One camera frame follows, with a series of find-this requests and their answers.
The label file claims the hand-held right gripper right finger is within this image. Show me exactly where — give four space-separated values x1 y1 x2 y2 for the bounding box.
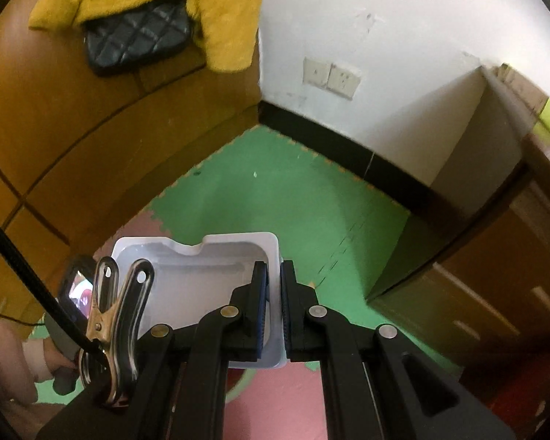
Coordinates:
280 260 516 440

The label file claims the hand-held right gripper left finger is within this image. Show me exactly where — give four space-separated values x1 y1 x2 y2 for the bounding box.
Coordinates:
39 261 271 440

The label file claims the red bucket with green rim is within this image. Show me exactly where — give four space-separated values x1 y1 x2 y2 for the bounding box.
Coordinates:
223 366 252 408

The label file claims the white plastic tray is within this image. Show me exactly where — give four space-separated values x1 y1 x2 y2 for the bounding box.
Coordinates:
111 233 288 370

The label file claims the person's left hand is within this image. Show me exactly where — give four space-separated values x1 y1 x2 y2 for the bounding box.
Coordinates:
42 338 79 377

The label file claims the metal spring clamp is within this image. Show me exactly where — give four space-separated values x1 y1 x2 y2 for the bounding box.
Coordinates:
79 257 155 408

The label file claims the green foam floor mat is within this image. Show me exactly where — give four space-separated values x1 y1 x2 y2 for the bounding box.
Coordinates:
27 325 94 405
149 125 463 379

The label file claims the nightstand drawer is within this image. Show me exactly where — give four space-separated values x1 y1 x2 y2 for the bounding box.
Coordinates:
371 263 550 377
435 179 550 344

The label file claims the wooden wardrobe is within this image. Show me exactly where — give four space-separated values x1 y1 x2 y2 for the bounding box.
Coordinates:
0 0 263 335

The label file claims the red bed skirt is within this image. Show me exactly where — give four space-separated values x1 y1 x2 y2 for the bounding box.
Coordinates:
458 362 550 440

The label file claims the dark wooden nightstand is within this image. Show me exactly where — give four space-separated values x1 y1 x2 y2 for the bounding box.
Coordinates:
365 63 550 379

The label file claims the black quilted bag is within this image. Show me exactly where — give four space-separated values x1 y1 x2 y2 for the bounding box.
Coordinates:
82 0 196 77

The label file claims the polka dot bed sheet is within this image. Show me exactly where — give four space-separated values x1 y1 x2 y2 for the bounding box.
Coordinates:
529 353 550 434

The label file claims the black cable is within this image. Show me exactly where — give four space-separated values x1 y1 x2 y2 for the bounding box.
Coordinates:
0 208 108 367

